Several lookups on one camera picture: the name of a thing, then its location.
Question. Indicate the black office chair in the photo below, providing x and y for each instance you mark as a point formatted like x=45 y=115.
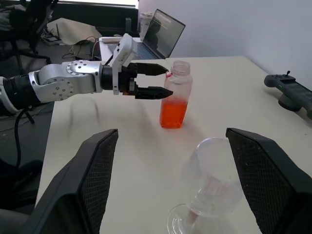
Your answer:
x=26 y=29

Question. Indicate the white plastic jar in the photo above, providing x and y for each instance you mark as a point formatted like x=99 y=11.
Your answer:
x=145 y=24

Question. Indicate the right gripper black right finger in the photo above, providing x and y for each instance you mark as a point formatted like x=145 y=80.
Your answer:
x=275 y=190

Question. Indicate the beige cardboard sheet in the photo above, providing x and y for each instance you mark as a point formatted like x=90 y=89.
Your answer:
x=73 y=31

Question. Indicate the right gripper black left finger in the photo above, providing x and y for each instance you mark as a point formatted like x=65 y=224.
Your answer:
x=73 y=195

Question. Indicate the dark grey laptop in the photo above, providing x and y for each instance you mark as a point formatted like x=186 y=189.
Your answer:
x=163 y=36

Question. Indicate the grey handheld remote controller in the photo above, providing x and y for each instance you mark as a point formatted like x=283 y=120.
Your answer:
x=290 y=92

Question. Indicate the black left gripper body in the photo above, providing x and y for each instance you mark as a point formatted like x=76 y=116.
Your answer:
x=126 y=73

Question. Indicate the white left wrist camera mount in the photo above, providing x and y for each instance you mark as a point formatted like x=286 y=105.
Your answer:
x=125 y=48

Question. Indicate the orange liquid plastic bottle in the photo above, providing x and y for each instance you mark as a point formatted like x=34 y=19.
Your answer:
x=173 y=114

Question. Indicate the clear stemmed glass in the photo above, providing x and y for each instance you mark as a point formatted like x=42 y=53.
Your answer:
x=209 y=180

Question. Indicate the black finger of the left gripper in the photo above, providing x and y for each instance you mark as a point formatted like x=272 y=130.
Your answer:
x=153 y=93
x=151 y=69

